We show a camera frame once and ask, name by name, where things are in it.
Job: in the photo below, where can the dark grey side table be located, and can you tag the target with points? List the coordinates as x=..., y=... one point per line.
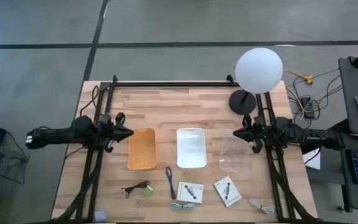
x=350, y=93

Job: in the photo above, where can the white paper sheet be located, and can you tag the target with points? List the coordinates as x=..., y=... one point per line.
x=314, y=161

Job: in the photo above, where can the white plastic bin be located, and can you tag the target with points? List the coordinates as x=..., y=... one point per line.
x=191, y=147

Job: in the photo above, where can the black power adapter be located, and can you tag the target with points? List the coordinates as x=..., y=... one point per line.
x=307, y=107

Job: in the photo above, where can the small translucent plastic block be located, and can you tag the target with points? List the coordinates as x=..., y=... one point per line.
x=101, y=215

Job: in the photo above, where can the small green box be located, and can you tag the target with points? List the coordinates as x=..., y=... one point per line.
x=148, y=191

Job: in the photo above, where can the white globe table lamp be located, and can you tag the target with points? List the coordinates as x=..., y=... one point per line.
x=258, y=70

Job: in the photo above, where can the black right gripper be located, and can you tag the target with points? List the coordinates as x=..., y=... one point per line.
x=255, y=133

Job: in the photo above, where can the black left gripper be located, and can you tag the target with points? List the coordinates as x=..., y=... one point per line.
x=113, y=133

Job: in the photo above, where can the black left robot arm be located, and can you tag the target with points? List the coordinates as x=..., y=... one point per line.
x=57, y=135

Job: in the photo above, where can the clear plastic bin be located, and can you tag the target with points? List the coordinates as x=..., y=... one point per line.
x=233, y=158

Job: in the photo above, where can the orange plastic bin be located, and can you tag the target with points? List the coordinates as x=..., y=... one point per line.
x=141, y=149

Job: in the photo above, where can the black metal rig frame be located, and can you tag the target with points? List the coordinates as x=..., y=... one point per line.
x=166, y=84

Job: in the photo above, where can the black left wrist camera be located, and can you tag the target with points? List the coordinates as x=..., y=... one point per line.
x=120, y=119

